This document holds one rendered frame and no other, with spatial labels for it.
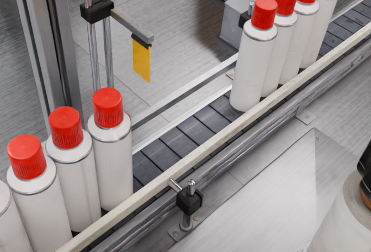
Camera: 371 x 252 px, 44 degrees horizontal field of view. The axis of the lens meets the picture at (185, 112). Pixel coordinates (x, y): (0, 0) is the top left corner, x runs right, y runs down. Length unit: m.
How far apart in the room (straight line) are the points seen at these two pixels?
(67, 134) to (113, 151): 0.07
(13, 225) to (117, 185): 0.15
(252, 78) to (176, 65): 0.25
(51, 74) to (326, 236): 0.39
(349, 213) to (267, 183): 0.24
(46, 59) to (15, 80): 0.32
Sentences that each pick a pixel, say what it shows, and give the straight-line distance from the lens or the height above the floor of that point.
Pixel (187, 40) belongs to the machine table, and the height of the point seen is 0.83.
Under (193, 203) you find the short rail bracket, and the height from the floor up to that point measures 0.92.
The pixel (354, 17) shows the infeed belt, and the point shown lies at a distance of 1.09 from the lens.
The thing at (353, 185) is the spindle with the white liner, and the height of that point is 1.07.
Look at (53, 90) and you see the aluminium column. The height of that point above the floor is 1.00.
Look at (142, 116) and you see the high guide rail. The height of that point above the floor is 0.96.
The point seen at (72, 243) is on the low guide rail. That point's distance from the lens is 0.61.
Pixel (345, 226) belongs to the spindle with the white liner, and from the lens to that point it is 0.51.
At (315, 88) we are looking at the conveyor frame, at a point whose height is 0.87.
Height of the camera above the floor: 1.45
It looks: 47 degrees down
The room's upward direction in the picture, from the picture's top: 6 degrees clockwise
